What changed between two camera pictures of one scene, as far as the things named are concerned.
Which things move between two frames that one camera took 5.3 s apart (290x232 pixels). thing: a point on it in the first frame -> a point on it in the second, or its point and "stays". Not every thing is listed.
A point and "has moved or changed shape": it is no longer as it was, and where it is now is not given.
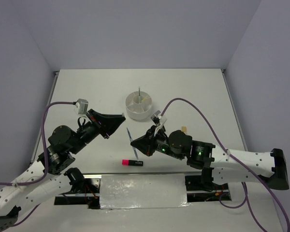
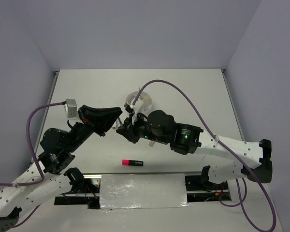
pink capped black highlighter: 132,162 stays
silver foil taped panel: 143,191 stays
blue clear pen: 131,140 has moved or changed shape
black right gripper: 145,144 -> 129,130
